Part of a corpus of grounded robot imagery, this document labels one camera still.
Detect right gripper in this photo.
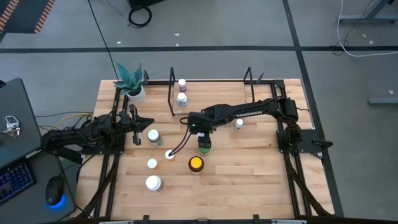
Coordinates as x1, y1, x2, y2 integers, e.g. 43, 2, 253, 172
187, 111, 216, 149

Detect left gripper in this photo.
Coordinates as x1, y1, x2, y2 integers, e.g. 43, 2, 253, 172
119, 104, 155, 146

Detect clear bottle with white cap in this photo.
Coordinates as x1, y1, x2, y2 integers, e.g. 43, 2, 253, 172
147, 129, 164, 147

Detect amber bottle with yellow cap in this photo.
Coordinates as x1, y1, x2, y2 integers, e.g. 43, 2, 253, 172
188, 156, 205, 174

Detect clear white-cap bottle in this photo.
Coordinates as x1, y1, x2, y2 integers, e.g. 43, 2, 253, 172
176, 92, 188, 107

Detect large white bottle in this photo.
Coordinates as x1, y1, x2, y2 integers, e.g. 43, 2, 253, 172
145, 175, 164, 192

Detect green plant in white pot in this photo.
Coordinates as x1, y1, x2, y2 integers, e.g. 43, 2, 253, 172
113, 62, 147, 105

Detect black computer mouse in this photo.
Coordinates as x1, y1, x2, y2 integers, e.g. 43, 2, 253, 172
45, 175, 67, 208

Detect black box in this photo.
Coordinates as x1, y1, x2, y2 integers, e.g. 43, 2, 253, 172
128, 0, 165, 9

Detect metal keys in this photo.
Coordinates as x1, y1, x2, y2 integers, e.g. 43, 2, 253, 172
2, 126, 21, 138

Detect car key fob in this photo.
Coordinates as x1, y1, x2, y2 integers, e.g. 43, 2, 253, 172
5, 115, 19, 128

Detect dark grey side desk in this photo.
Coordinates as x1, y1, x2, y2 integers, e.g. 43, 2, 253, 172
0, 146, 78, 224

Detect backlit keyboard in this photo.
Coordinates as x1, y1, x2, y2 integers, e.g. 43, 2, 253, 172
0, 160, 36, 206

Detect black mat orange striped edges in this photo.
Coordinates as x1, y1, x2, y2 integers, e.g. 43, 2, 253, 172
0, 0, 56, 35

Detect grey desk foot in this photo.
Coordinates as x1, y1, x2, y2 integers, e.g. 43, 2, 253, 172
368, 96, 398, 105

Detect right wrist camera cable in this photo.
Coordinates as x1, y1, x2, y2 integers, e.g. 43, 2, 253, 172
169, 116, 192, 156

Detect black aluminium table frame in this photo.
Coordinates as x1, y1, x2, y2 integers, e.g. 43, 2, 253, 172
72, 70, 337, 224

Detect wooden shelf with black frame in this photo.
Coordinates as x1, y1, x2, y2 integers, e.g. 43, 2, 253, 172
167, 66, 257, 118

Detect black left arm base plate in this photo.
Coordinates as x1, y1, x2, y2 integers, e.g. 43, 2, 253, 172
81, 143, 125, 156

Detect long black floor cable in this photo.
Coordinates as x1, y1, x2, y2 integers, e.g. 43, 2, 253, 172
88, 0, 119, 80

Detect coiled black cable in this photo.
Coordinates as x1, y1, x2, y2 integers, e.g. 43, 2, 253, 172
127, 5, 153, 29

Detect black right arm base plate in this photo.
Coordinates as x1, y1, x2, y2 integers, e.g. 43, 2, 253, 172
276, 128, 334, 154

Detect white floor cable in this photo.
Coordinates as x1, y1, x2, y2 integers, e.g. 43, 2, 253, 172
337, 0, 398, 58

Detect grey desk leg frame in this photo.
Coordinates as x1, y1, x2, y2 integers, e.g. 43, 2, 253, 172
338, 0, 398, 25

